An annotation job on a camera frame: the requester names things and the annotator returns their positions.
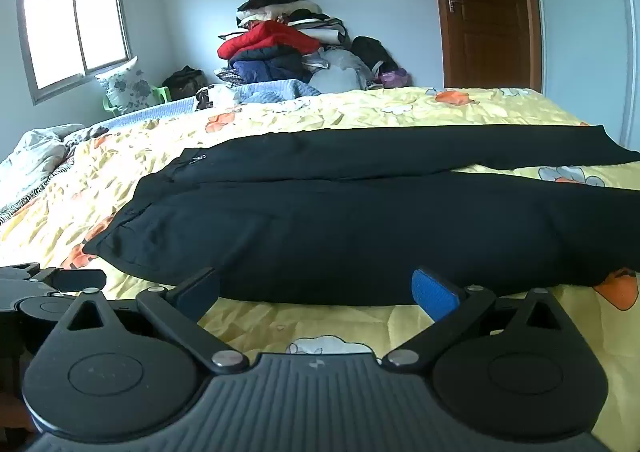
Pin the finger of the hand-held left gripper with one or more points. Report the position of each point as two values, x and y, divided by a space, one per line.
80 280

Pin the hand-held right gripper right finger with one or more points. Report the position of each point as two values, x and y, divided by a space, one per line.
431 294

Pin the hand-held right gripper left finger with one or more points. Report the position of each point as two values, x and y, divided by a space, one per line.
196 293

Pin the black pants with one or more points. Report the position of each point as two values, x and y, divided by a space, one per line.
325 232

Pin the white grey blanket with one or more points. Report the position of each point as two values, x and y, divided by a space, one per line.
35 152

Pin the white black plastic bag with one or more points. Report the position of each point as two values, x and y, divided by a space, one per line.
215 96

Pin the grey floral pillow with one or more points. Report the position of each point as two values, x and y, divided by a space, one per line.
125 87

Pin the yellow floral bedspread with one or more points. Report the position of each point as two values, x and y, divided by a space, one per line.
350 112

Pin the green plastic stool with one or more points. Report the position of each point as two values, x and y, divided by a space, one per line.
162 93

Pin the dark duffel bag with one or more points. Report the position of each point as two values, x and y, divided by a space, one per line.
184 82

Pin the purple bag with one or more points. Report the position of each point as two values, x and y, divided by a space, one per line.
395 79

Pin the navy padded jacket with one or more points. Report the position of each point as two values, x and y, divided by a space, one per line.
265 66

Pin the grey cloth bundle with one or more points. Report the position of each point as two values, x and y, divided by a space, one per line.
340 70

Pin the sliding glass window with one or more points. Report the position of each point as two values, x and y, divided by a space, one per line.
75 32

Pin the red padded jacket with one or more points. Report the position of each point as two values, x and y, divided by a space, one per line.
265 37

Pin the brown wooden door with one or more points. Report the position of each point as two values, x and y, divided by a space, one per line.
485 22

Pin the white folded clothes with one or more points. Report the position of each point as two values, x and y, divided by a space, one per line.
320 30

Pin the white wardrobe with flower stickers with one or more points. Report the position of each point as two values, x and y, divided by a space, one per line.
585 32

